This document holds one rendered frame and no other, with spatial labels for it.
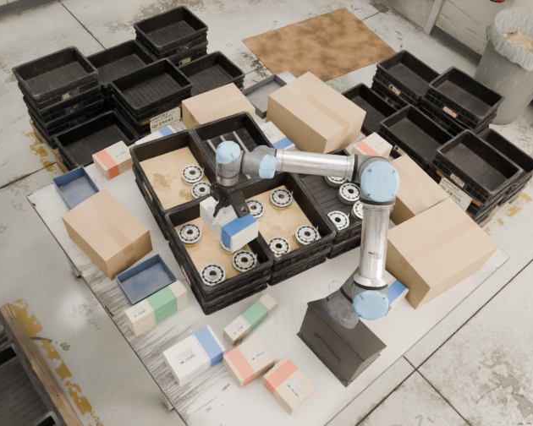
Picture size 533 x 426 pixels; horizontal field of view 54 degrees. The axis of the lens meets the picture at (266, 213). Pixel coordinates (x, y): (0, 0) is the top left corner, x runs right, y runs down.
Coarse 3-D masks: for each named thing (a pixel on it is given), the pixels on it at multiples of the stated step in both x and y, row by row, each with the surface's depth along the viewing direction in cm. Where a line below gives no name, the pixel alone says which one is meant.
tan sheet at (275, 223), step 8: (264, 200) 236; (272, 208) 234; (288, 208) 235; (296, 208) 235; (264, 216) 231; (272, 216) 231; (280, 216) 231; (288, 216) 232; (296, 216) 232; (304, 216) 233; (264, 224) 228; (272, 224) 229; (280, 224) 229; (288, 224) 229; (296, 224) 230; (304, 224) 230; (264, 232) 226; (272, 232) 226; (280, 232) 226; (288, 232) 227
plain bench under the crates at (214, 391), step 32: (128, 192) 248; (352, 256) 238; (96, 288) 218; (288, 288) 226; (320, 288) 227; (192, 320) 213; (224, 320) 214; (288, 320) 217; (384, 320) 221; (416, 320) 222; (160, 352) 204; (288, 352) 209; (384, 352) 212; (160, 384) 197; (192, 384) 198; (224, 384) 199; (256, 384) 200; (320, 384) 203; (352, 384) 204; (192, 416) 191; (224, 416) 192; (256, 416) 193; (288, 416) 194; (320, 416) 195
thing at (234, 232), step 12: (204, 204) 194; (204, 216) 198; (228, 216) 192; (252, 216) 192; (216, 228) 194; (228, 228) 188; (240, 228) 189; (252, 228) 191; (228, 240) 190; (240, 240) 191
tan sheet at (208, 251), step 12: (204, 228) 224; (204, 240) 221; (216, 240) 221; (192, 252) 217; (204, 252) 217; (216, 252) 218; (252, 252) 219; (204, 264) 214; (228, 264) 215; (228, 276) 212
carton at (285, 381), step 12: (288, 360) 199; (276, 372) 196; (288, 372) 197; (300, 372) 197; (264, 384) 199; (276, 384) 194; (288, 384) 194; (300, 384) 194; (312, 384) 195; (276, 396) 196; (288, 396) 191; (300, 396) 192; (288, 408) 192
